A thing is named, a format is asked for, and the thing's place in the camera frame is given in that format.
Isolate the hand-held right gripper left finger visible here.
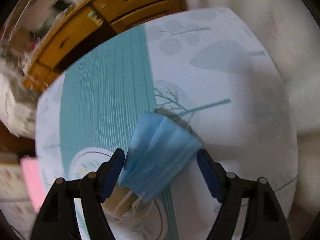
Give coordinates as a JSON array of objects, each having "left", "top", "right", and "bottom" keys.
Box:
[{"left": 30, "top": 148, "right": 125, "bottom": 240}]

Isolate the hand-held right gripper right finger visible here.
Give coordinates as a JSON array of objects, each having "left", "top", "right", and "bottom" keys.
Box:
[{"left": 197, "top": 149, "right": 292, "bottom": 240}]

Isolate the tan paper piece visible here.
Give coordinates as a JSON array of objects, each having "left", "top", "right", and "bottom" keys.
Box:
[{"left": 104, "top": 186, "right": 137, "bottom": 217}]

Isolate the blue face mask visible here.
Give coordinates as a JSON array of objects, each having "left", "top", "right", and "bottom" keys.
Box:
[{"left": 114, "top": 111, "right": 203, "bottom": 220}]

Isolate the pink fleece blanket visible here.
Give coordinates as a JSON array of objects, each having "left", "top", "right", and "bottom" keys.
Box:
[{"left": 20, "top": 155, "right": 47, "bottom": 212}]

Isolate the table with blue cloth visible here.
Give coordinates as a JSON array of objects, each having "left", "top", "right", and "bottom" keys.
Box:
[{"left": 35, "top": 7, "right": 299, "bottom": 240}]

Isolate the white lace furniture cover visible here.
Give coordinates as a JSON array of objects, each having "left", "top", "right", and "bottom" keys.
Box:
[{"left": 0, "top": 55, "right": 42, "bottom": 139}]

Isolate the wooden desk with drawers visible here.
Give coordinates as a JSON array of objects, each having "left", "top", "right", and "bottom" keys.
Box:
[{"left": 22, "top": 0, "right": 189, "bottom": 92}]

